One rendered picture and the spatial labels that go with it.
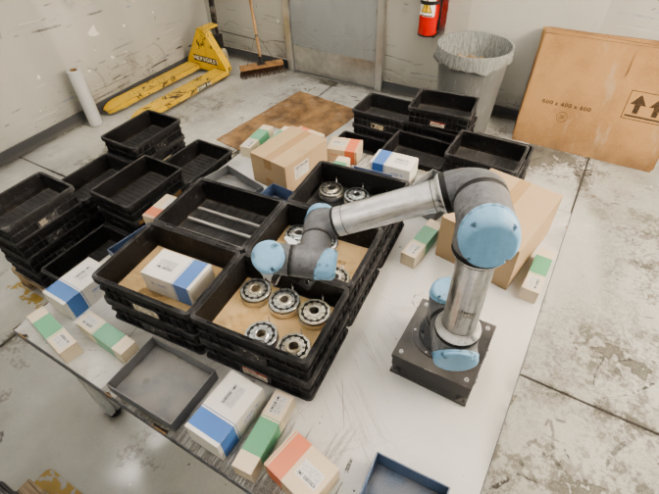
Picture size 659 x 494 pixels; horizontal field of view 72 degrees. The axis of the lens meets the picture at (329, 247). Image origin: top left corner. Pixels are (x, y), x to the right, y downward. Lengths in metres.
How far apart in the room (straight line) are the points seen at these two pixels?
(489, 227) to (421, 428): 0.74
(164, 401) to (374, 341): 0.69
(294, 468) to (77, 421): 1.43
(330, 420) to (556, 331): 1.57
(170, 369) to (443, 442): 0.88
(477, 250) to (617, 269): 2.28
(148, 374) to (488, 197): 1.18
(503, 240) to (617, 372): 1.81
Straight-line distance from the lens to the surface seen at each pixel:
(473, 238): 0.91
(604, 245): 3.29
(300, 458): 1.32
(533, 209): 1.87
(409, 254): 1.77
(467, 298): 1.07
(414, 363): 1.43
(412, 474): 1.35
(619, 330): 2.84
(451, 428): 1.46
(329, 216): 1.10
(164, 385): 1.59
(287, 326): 1.46
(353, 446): 1.41
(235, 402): 1.40
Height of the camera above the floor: 2.01
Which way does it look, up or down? 44 degrees down
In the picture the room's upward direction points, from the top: 2 degrees counter-clockwise
